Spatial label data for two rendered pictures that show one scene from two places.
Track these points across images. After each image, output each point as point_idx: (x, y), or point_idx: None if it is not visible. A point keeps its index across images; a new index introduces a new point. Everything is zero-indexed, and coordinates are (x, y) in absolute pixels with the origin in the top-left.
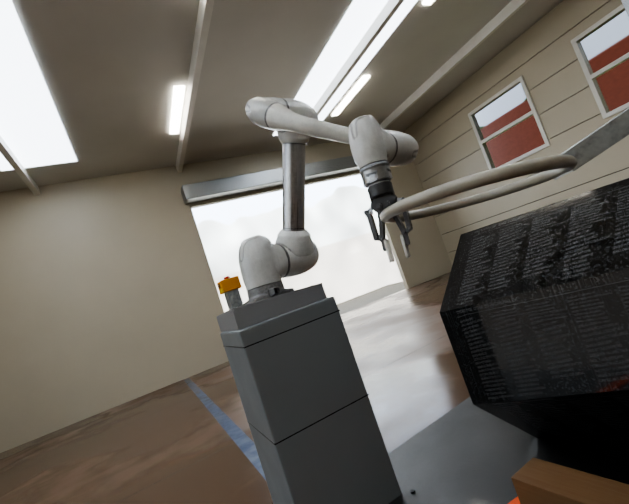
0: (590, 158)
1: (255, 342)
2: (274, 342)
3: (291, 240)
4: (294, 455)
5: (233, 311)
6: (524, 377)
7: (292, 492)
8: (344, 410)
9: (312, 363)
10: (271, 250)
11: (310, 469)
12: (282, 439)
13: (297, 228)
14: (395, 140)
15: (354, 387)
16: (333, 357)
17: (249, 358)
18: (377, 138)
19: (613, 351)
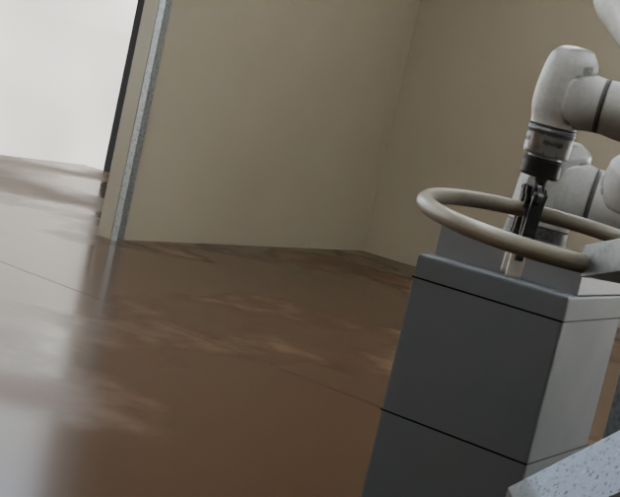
0: (596, 272)
1: (427, 279)
2: (448, 296)
3: (611, 177)
4: (392, 440)
5: (442, 227)
6: None
7: (368, 473)
8: (480, 451)
9: (477, 360)
10: (563, 176)
11: (398, 471)
12: (390, 411)
13: None
14: (599, 104)
15: (513, 438)
16: (510, 376)
17: (410, 293)
18: (551, 91)
19: None
